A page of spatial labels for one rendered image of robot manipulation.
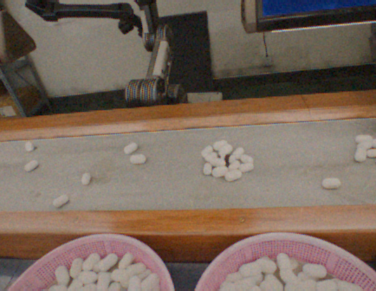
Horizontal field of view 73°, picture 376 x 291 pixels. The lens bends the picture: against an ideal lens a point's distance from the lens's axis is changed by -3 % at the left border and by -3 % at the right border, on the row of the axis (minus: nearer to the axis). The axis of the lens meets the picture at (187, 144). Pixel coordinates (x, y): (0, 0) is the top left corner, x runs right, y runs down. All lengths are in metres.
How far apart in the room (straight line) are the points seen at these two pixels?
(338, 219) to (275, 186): 0.13
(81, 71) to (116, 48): 0.46
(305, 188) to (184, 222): 0.25
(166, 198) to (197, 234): 0.12
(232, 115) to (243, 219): 0.35
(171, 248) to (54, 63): 2.70
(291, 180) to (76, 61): 2.59
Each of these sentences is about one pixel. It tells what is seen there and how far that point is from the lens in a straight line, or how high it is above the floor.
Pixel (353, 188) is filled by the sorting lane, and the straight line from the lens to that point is 0.59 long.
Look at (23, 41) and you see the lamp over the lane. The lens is 0.52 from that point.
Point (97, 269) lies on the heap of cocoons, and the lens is 0.50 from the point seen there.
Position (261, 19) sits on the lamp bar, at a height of 1.06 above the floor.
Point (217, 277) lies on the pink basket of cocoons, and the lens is 0.43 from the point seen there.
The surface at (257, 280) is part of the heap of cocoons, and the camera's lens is 0.45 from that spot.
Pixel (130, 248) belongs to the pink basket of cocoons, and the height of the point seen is 0.75.
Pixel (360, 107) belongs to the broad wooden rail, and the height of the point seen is 0.76.
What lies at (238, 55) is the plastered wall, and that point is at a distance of 2.66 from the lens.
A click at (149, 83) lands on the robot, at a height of 0.79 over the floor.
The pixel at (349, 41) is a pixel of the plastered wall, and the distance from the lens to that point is 2.93.
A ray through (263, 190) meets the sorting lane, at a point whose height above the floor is 0.74.
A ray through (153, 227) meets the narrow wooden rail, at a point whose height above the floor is 0.76.
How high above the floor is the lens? 1.13
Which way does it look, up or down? 35 degrees down
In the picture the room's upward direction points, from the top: 9 degrees counter-clockwise
